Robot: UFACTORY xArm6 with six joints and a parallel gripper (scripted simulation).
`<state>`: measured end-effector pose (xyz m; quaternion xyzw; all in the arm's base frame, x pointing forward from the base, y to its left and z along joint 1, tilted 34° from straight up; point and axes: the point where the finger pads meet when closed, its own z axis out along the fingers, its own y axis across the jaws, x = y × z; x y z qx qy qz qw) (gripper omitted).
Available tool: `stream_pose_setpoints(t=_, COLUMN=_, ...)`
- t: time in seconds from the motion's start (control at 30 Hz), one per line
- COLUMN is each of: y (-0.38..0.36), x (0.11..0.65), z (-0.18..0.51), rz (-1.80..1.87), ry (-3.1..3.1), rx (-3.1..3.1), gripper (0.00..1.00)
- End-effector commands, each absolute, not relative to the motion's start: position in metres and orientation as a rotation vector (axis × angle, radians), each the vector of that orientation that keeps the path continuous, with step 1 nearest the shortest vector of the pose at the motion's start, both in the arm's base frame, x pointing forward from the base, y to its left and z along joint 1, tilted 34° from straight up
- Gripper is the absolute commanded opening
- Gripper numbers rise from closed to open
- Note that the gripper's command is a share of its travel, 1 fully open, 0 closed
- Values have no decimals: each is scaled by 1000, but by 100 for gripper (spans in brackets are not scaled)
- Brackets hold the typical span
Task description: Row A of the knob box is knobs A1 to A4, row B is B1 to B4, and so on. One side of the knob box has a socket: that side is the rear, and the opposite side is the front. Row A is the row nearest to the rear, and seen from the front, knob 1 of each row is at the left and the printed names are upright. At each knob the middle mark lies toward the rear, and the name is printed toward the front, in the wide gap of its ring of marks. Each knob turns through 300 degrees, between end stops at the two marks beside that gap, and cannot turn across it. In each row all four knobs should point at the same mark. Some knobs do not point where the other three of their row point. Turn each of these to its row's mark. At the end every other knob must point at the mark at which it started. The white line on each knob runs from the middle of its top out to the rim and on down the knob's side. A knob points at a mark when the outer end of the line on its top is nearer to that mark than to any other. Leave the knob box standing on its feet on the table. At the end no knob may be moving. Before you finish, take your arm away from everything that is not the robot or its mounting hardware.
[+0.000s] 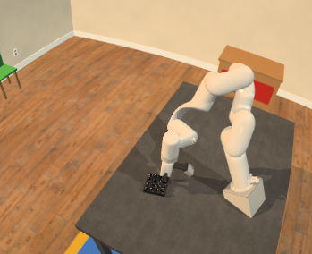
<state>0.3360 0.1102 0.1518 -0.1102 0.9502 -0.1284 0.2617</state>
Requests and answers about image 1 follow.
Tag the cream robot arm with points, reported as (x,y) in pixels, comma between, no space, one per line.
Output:
(235,138)

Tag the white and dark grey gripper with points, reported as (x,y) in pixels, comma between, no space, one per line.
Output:
(166,170)

